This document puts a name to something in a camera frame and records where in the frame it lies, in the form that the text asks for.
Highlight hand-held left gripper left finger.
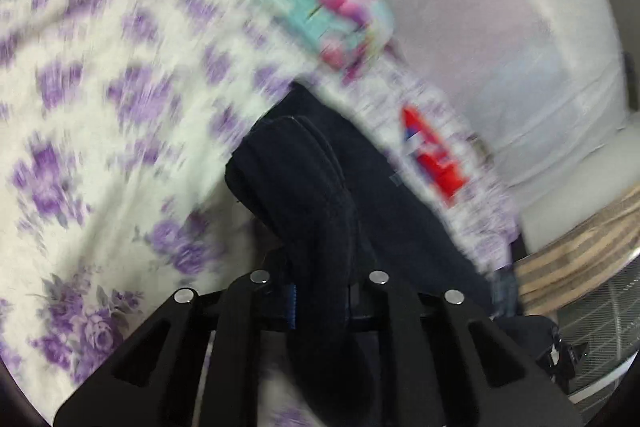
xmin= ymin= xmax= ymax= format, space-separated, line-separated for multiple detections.
xmin=52 ymin=252 xmax=301 ymax=427

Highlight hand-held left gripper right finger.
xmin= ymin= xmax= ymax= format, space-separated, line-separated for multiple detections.
xmin=347 ymin=269 xmax=586 ymax=427

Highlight dark navy pants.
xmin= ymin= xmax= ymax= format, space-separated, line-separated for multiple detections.
xmin=224 ymin=79 xmax=501 ymax=427

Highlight blue folded jeans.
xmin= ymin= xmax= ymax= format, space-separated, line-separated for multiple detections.
xmin=492 ymin=271 xmax=522 ymax=319

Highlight red folded garment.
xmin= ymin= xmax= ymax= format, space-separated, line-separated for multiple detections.
xmin=400 ymin=106 xmax=471 ymax=206

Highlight purple floral bedsheet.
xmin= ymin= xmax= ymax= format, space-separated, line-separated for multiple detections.
xmin=0 ymin=0 xmax=523 ymax=427

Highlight white furniture cover cloth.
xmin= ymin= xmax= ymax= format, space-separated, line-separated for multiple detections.
xmin=250 ymin=0 xmax=632 ymax=253

